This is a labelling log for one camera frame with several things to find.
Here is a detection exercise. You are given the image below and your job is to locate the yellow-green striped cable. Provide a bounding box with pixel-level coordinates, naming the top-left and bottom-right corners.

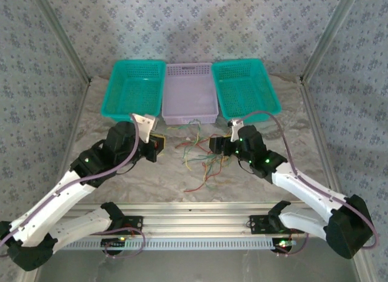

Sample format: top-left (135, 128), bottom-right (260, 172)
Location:
top-left (181, 147), bottom-right (193, 171)
top-left (193, 120), bottom-right (203, 143)
top-left (206, 159), bottom-right (233, 189)
top-left (165, 121), bottom-right (196, 132)

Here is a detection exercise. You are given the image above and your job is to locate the teal plastic basket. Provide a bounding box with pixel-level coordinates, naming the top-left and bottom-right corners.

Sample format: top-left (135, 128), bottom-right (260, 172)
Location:
top-left (101, 59), bottom-right (167, 124)
top-left (211, 58), bottom-right (282, 124)

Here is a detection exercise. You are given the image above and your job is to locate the lavender plastic basket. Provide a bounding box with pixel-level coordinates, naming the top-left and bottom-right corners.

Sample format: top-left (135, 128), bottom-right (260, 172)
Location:
top-left (161, 62), bottom-right (219, 126)

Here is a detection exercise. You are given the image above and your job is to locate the small circuit board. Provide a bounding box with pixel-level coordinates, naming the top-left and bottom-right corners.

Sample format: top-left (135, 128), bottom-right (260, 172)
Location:
top-left (272, 238), bottom-right (296, 253)
top-left (101, 237), bottom-right (128, 248)

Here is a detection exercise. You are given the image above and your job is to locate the aluminium side rail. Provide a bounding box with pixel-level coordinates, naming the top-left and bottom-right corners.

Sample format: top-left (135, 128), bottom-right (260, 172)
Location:
top-left (298, 80), bottom-right (375, 282)

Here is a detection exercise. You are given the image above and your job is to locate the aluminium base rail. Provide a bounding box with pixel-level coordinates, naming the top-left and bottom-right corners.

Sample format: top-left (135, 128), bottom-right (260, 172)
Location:
top-left (72, 203), bottom-right (292, 238)

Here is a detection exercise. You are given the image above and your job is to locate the purple cable loop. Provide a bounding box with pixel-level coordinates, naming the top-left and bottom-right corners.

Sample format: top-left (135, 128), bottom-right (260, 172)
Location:
top-left (104, 227), bottom-right (146, 261)
top-left (274, 232), bottom-right (310, 258)

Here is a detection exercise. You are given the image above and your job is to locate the white slotted cable duct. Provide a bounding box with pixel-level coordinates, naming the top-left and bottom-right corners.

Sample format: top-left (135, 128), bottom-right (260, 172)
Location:
top-left (62, 238), bottom-right (283, 252)

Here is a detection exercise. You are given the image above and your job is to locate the aluminium frame post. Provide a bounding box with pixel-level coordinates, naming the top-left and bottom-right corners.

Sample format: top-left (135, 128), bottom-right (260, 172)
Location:
top-left (30, 0), bottom-right (93, 84)
top-left (299, 0), bottom-right (361, 84)

